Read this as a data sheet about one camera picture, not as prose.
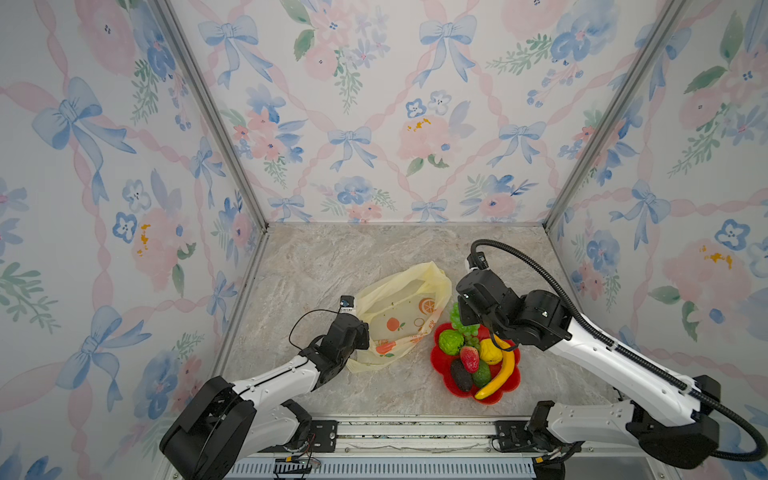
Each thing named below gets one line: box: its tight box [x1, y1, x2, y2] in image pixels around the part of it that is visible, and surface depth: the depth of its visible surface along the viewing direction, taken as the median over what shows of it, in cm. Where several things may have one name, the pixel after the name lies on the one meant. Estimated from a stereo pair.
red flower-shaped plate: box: [430, 322, 521, 405], surface depth 81 cm
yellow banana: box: [475, 334, 515, 400], surface depth 80 cm
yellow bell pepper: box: [480, 338, 503, 365], surface depth 83 cm
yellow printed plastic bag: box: [346, 261, 453, 373], surface depth 94 cm
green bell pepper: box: [439, 329, 464, 356], surface depth 85 cm
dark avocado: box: [451, 359, 473, 392], surface depth 81 cm
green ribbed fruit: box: [472, 359, 491, 389], surface depth 81 cm
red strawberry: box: [460, 346, 479, 374], surface depth 81 cm
